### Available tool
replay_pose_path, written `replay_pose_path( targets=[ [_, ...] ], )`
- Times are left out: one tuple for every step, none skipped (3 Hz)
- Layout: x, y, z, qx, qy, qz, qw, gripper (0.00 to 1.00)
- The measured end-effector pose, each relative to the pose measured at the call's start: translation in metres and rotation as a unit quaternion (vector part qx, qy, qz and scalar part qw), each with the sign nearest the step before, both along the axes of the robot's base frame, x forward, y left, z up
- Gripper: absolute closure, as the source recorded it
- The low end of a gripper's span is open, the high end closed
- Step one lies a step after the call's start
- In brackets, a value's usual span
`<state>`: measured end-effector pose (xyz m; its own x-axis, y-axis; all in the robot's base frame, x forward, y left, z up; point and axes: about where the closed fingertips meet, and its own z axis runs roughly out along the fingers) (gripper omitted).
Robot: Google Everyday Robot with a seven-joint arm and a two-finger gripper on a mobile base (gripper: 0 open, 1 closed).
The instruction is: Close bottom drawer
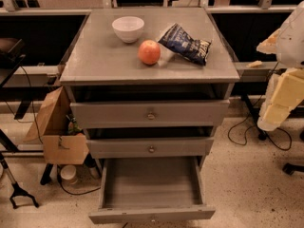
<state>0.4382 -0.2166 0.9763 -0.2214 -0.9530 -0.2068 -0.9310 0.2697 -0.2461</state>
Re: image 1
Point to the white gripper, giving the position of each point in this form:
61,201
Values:
292,45

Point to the grey bottom drawer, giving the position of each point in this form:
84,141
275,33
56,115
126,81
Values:
151,189

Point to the grey drawer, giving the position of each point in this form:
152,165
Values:
149,113
151,189
152,147

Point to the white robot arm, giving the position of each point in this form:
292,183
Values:
287,42

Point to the grey top drawer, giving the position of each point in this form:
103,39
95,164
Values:
149,113

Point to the grey middle drawer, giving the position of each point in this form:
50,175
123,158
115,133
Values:
152,147

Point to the grey wooden drawer cabinet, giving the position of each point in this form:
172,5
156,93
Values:
102,68

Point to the black table leg right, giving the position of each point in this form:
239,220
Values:
261,134

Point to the yellow sponge piece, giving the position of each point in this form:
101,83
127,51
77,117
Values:
256,63

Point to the blue chip bag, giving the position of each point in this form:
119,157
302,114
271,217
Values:
179,41

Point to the red orange apple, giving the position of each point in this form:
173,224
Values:
149,52

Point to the white ceramic bowl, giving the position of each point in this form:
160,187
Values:
128,28

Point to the green bottle in box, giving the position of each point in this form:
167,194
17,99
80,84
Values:
72,127

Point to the white paper cup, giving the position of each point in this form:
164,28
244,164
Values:
69,174

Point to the brown cardboard box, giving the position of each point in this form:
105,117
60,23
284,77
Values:
50,129

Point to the black tripod stand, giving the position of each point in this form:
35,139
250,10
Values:
17,190

